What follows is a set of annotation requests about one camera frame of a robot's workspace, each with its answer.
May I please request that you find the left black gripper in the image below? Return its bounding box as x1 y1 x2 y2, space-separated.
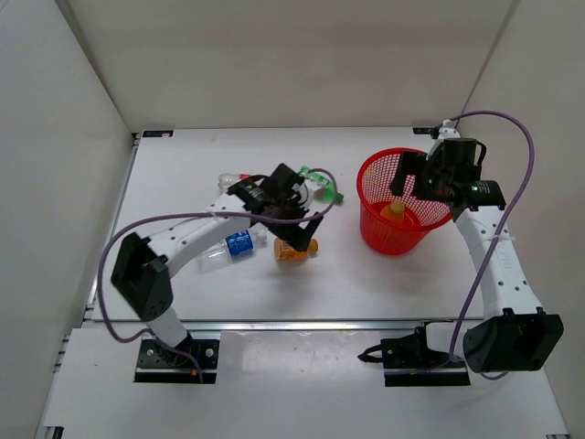
261 196 323 252

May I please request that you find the green plastic bottle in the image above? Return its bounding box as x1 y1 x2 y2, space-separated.
299 166 344 205

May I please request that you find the orange bottle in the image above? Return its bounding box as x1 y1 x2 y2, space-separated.
273 238 319 267
380 201 405 224

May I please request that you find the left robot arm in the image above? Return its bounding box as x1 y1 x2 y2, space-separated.
111 164 324 366

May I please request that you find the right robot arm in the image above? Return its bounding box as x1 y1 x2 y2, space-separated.
389 120 564 378

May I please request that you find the red mesh plastic bin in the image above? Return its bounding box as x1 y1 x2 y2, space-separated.
356 148 452 256

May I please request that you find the right corner dark label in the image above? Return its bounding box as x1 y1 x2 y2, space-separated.
412 127 433 135

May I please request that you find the corner dark label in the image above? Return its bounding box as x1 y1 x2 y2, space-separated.
142 130 174 138
412 127 433 135

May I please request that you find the blue label clear bottle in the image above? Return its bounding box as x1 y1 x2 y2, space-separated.
225 229 268 259

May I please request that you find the red label clear bottle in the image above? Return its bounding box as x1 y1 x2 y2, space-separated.
218 174 250 194

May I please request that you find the clear unlabelled plastic bottle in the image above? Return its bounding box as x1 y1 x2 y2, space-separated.
197 244 231 273

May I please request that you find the left corner dark label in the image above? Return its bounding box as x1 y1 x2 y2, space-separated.
142 130 174 138

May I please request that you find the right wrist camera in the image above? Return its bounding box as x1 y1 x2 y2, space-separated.
431 119 461 145

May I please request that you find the aluminium table edge rail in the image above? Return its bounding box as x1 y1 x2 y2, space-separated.
130 319 431 333

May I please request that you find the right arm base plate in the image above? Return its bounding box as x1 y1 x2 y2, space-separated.
357 334 471 388

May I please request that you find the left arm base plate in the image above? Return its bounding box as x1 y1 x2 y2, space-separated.
133 331 220 385

